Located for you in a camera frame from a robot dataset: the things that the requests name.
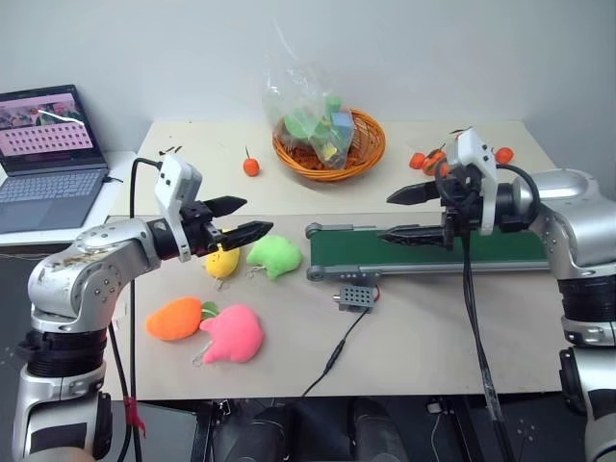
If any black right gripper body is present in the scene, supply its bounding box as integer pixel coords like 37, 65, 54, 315
434, 165, 483, 250

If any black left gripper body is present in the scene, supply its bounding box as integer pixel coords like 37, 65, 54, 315
179, 200, 228, 257

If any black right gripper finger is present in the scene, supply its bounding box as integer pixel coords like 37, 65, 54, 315
385, 179, 442, 208
376, 224, 454, 251

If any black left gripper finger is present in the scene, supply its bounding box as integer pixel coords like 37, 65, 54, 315
205, 194, 248, 218
219, 220, 275, 252

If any green belt conveyor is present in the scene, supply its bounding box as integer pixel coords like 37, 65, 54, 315
304, 221, 552, 283

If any grey control box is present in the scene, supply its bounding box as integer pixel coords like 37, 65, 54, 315
332, 285, 379, 317

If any green plush toy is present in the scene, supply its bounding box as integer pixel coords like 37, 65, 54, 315
245, 234, 303, 282

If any yellow plush toy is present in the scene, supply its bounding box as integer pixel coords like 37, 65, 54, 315
205, 244, 241, 280

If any orange wicker basket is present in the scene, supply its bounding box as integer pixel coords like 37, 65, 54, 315
271, 107, 388, 183

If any orange carrot plush toy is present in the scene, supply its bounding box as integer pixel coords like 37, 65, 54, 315
145, 296, 218, 343

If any blue cube toy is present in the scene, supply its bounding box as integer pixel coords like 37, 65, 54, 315
330, 112, 355, 141

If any pink plush toy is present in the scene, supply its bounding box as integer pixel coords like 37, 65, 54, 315
198, 303, 265, 366

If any green toy in bag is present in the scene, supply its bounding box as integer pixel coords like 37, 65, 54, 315
282, 111, 320, 140

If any clear plastic bag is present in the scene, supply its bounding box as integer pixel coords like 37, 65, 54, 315
261, 18, 358, 170

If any grey open laptop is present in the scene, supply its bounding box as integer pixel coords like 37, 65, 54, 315
0, 84, 111, 234

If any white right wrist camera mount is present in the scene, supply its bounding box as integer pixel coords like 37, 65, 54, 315
453, 128, 500, 237

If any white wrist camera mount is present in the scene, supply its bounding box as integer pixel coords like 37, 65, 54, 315
453, 128, 500, 237
154, 152, 204, 264

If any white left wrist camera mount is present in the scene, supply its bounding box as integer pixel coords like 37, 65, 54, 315
154, 152, 204, 264

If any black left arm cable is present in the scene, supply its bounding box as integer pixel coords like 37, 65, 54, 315
108, 157, 163, 462

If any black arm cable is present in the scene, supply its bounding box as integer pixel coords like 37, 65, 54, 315
445, 163, 541, 462
108, 157, 163, 462

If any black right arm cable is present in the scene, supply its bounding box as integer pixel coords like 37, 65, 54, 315
445, 163, 541, 462

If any black control box cable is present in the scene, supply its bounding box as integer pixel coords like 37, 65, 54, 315
299, 307, 372, 398

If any red tape on cable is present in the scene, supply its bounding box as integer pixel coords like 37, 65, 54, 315
123, 394, 147, 440

